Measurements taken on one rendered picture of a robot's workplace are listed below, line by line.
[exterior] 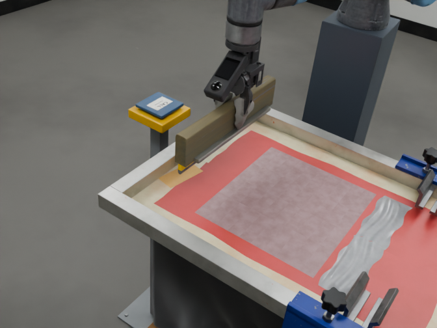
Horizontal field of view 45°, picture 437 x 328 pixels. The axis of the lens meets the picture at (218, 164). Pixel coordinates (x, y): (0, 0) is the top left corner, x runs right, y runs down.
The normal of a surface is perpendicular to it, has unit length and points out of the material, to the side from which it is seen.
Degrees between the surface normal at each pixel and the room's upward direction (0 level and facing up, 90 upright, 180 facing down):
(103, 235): 0
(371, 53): 90
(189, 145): 90
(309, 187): 0
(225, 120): 90
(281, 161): 0
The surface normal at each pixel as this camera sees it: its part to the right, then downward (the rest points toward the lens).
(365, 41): -0.52, 0.48
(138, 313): 0.07, -0.80
